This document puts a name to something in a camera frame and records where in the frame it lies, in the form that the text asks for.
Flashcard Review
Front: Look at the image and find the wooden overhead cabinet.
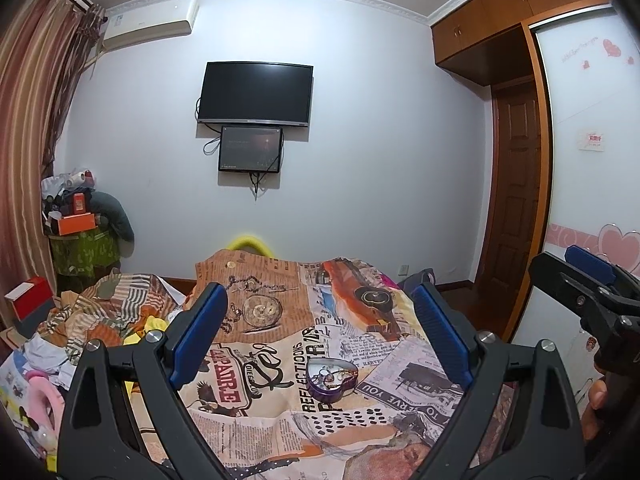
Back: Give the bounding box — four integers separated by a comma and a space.
430, 0, 608, 88

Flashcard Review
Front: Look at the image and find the pink plush toy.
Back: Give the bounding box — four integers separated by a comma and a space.
21, 367, 66, 453

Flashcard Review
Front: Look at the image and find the small card sticker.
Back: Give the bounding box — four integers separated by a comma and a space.
575, 131, 608, 152

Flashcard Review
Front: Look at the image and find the white crumpled cloth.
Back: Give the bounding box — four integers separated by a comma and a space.
22, 335, 76, 386

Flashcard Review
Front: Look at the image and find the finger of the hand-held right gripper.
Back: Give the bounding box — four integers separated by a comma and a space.
530, 251, 640, 333
565, 245, 640, 306

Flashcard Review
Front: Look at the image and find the white wardrobe sliding door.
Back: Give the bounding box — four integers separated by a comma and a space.
510, 7, 640, 411

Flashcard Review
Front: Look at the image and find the yellow cloth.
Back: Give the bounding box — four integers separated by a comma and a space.
125, 314, 167, 347

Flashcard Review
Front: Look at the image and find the person's right hand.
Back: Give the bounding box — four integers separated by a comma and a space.
582, 377, 609, 443

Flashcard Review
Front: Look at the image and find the green storage box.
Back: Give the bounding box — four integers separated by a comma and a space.
50, 230, 118, 277

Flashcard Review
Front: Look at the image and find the dark grey plush cushion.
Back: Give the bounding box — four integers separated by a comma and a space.
90, 190, 136, 246

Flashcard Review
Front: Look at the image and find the red and white box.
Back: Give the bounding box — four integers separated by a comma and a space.
5, 276, 55, 321

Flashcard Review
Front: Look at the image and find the striped crumpled cloth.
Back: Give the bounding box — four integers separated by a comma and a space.
37, 272, 183, 361

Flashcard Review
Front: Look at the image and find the printed newspaper-pattern blanket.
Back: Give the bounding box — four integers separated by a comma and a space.
125, 255, 506, 480

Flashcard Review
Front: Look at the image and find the brown wooden door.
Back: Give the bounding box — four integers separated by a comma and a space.
475, 77, 543, 311

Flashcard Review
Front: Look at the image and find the striped brown curtain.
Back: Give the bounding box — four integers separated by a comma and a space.
0, 0, 106, 306

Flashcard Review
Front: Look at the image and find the black wall television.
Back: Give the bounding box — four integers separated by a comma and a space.
196, 61, 314, 127

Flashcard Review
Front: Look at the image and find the purple heart-shaped tin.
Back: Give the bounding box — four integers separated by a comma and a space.
306, 357, 358, 402

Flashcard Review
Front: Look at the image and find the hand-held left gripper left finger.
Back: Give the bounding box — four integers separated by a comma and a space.
55, 282, 231, 480

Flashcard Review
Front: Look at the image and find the black hanging cable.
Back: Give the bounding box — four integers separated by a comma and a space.
249, 170, 269, 202

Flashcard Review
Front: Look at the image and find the blue grey backpack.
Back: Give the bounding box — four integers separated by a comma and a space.
400, 268, 439, 294

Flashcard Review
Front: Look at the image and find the yellow ring-shaped object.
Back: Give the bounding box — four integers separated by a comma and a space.
227, 233, 273, 258

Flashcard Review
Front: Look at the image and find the pile of clutter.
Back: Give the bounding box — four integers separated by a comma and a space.
41, 167, 96, 221

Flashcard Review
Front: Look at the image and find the white air conditioner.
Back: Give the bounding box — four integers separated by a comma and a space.
102, 0, 200, 51

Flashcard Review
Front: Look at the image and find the small wall monitor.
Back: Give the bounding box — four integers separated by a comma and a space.
218, 126, 284, 173

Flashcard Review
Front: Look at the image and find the flat orange box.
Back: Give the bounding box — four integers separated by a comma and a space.
56, 212, 97, 236

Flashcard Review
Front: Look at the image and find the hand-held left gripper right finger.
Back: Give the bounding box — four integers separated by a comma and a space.
412, 282, 587, 480

